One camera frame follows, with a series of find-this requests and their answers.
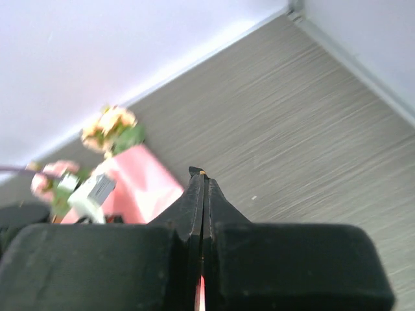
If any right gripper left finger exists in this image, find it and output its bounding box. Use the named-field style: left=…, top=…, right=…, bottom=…
left=1, top=174, right=205, bottom=310

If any pink flower bouquet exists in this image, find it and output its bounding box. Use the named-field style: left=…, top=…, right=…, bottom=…
left=30, top=106, right=184, bottom=224

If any black ribbon gold lettering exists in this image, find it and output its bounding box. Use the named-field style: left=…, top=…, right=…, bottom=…
left=189, top=167, right=208, bottom=178

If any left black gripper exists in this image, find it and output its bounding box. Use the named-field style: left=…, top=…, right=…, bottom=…
left=0, top=203, right=126, bottom=257

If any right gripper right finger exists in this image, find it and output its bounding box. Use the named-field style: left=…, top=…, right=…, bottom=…
left=203, top=179, right=396, bottom=310

